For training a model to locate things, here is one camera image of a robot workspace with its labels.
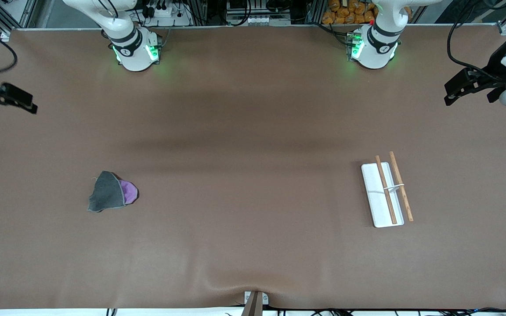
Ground grey and purple towel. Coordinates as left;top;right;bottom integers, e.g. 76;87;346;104
87;171;139;213

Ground white rack with wooden rods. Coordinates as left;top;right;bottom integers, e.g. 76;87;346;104
361;151;414;228

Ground orange snack packets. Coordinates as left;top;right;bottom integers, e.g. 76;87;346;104
322;0;379;25

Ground white power strip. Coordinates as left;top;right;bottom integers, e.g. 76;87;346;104
141;0;192;27

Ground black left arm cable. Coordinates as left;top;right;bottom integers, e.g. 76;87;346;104
446;0;506;84

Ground metal table edge bracket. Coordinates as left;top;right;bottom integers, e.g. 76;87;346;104
244;291;269;316

